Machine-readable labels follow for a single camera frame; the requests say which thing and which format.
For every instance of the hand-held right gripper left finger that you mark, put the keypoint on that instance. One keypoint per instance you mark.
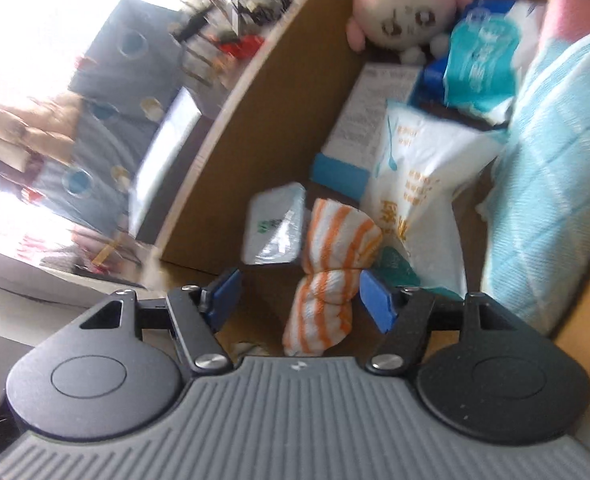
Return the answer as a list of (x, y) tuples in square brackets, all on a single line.
[(222, 300)]

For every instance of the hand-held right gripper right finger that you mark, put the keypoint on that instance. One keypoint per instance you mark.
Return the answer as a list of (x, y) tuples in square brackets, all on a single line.
[(375, 305)]

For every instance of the orange striped towel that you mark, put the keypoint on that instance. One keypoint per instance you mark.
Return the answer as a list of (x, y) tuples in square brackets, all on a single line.
[(332, 270)]

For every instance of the white orange print packet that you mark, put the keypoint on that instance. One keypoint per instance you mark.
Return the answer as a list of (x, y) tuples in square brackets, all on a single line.
[(420, 180)]

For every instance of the cardboard box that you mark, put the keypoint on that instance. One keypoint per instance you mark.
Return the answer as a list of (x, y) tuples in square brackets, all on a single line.
[(285, 110)]

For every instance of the light blue towel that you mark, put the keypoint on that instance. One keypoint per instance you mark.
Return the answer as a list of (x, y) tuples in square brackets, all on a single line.
[(550, 185)]

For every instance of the teal wet wipes packet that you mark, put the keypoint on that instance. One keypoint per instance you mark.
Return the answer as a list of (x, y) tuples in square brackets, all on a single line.
[(480, 60)]

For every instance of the small white plastic packet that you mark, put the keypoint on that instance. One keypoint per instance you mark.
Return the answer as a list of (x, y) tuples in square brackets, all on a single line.
[(272, 225)]

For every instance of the blue white carton box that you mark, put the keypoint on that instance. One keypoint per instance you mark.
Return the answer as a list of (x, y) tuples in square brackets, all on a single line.
[(365, 110)]

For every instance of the grey cloth with circles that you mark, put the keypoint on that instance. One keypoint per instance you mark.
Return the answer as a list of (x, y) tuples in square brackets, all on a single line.
[(105, 125)]

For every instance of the brown cloth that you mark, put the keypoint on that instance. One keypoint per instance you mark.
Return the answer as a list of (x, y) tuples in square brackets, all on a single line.
[(20, 130)]

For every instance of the pink plush toy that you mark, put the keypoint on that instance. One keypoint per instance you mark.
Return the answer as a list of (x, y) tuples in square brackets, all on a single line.
[(400, 5)]

